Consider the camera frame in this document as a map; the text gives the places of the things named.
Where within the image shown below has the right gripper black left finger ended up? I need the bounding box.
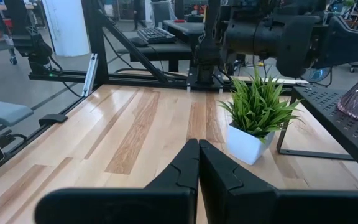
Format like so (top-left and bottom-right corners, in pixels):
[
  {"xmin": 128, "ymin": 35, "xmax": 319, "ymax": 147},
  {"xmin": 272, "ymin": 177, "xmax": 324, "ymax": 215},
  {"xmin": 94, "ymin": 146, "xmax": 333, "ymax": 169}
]
[{"xmin": 34, "ymin": 139, "xmax": 200, "ymax": 224}]

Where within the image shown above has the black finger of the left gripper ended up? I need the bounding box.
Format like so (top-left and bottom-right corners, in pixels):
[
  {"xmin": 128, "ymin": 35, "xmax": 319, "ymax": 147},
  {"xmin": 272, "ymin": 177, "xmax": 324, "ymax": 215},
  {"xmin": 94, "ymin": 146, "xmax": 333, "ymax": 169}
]
[{"xmin": 315, "ymin": 17, "xmax": 358, "ymax": 68}]

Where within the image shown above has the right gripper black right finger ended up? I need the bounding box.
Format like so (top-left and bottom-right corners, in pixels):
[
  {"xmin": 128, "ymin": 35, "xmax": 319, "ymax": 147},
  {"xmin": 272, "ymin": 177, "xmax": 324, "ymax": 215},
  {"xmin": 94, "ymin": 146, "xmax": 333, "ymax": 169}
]
[{"xmin": 199, "ymin": 139, "xmax": 358, "ymax": 224}]

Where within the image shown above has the black perforated metal shelf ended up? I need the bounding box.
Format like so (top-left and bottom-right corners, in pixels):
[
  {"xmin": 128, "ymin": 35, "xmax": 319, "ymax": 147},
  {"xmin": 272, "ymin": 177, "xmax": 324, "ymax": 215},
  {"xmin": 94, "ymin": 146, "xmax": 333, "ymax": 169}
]
[{"xmin": 275, "ymin": 86, "xmax": 358, "ymax": 183}]

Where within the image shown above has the green artificial plant white pot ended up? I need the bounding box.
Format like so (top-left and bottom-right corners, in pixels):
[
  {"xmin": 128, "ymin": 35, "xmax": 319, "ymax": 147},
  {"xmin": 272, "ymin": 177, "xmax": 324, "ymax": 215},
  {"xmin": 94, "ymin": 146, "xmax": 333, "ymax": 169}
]
[{"xmin": 218, "ymin": 67, "xmax": 304, "ymax": 166}]

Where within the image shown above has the dark grey computer desk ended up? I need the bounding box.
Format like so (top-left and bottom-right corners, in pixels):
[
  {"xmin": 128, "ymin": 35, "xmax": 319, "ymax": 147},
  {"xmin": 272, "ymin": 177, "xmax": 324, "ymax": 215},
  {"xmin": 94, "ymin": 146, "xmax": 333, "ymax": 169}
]
[{"xmin": 116, "ymin": 20, "xmax": 206, "ymax": 73}]

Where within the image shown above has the black computer keyboard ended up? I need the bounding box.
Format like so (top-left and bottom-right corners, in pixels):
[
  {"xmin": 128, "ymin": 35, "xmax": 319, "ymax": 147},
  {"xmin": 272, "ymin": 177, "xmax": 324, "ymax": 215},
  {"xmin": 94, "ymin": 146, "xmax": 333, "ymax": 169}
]
[{"xmin": 137, "ymin": 27, "xmax": 177, "ymax": 45}]

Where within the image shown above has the black table edge clamp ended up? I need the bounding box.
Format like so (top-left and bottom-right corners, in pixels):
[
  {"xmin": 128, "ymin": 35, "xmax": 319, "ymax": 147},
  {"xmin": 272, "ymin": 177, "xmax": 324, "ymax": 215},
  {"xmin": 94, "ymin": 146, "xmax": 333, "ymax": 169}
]
[{"xmin": 38, "ymin": 113, "xmax": 69, "ymax": 127}]

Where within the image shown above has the black computer mouse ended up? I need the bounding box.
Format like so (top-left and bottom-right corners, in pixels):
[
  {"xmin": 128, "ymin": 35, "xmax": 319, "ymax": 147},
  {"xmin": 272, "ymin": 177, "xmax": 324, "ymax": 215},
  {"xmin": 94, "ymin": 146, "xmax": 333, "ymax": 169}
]
[{"xmin": 128, "ymin": 37, "xmax": 149, "ymax": 48}]

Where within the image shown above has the grey padded stool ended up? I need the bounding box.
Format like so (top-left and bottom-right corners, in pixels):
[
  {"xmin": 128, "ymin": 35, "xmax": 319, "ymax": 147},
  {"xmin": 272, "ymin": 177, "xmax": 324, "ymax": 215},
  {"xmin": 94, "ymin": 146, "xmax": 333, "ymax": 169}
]
[{"xmin": 0, "ymin": 98, "xmax": 34, "ymax": 138}]

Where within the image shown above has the white round pillar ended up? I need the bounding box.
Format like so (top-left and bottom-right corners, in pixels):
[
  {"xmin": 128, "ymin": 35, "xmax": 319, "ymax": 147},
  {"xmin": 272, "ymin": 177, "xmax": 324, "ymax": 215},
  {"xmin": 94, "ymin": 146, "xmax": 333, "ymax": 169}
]
[{"xmin": 41, "ymin": 0, "xmax": 91, "ymax": 58}]

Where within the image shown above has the silver aluminium bracket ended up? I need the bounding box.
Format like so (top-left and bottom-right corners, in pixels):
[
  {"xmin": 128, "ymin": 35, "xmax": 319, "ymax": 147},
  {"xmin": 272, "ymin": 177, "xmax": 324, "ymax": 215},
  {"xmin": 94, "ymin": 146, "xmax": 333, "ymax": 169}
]
[{"xmin": 81, "ymin": 52, "xmax": 99, "ymax": 98}]

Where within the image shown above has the black aluminium table frame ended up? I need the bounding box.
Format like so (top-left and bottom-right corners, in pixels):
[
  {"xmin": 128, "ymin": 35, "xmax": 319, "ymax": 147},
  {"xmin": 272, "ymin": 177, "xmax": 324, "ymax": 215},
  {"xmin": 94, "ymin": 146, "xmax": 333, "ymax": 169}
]
[{"xmin": 0, "ymin": 0, "xmax": 310, "ymax": 183}]

